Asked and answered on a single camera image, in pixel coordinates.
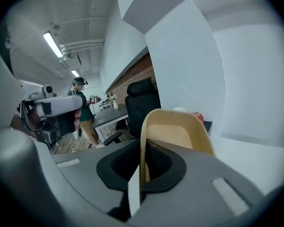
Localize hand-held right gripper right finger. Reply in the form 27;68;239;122
127;138;275;227

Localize black office chair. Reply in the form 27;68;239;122
103;77;161;146

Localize red apple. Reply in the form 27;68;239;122
194;112;204;125

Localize white ceiling pipes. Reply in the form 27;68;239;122
60;39;105;59

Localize white table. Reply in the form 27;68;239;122
212;136;277;196

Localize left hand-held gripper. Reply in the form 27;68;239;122
20;92;84;149

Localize grey desk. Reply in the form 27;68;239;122
92;106;130;141

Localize person's left hand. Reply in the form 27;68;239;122
74;108;83;128

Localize tan wooden tray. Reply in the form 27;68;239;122
139;108;216;183

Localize long ceiling light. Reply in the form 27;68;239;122
43;31;63;58

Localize black box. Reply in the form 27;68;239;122
203;121;213;136

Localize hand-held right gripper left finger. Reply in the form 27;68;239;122
34;139;142;218

